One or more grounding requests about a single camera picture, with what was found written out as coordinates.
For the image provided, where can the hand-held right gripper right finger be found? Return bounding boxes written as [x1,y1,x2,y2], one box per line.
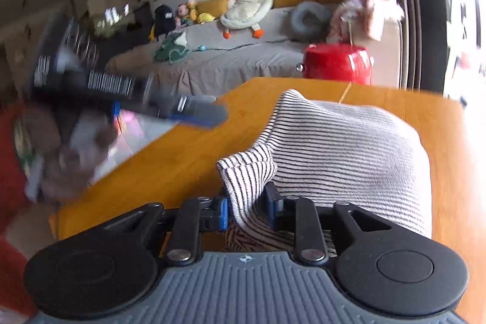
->
[264,182,393,266]

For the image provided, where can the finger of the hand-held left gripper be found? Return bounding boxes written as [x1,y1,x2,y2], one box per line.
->
[152,102,229,128]
[167,94,219,108]

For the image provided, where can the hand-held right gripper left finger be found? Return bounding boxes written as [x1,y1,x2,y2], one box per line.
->
[101,195,230,266]

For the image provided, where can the striped knit shirt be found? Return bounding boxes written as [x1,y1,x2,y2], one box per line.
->
[216,89,433,256]

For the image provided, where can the pink clothes pile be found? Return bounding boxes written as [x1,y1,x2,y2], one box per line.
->
[328,0,405,44]

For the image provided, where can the person's left hand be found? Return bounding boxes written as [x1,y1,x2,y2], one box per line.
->
[40,107,119,201]

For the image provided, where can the green plush blanket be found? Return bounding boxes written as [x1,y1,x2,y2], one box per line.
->
[154,31,190,63]

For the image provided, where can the white marble coffee table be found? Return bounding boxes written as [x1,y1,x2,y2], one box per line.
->
[89,111,181,182]

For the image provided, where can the sofa with grey cover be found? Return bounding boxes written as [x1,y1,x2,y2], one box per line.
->
[106,0,405,97]

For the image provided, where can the glass fish tank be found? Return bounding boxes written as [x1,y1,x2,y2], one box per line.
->
[72,0,152,40]

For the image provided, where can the dark backpack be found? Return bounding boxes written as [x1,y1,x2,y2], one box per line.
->
[152,4,175,42]

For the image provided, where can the pink plush doll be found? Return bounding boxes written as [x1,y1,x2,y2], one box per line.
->
[176,3,190,28]

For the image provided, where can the small yellow throw cushion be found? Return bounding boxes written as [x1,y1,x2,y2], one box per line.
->
[195,0,230,17]

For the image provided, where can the white goose plush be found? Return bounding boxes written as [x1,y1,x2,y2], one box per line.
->
[220,0,274,40]

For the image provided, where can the grey neck pillow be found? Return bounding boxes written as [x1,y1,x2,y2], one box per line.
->
[290,1,333,36]

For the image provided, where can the red round stool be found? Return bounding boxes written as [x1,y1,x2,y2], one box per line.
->
[302,42,375,85]

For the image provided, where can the dark curtain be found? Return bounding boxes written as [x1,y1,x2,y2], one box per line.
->
[395,0,449,94]

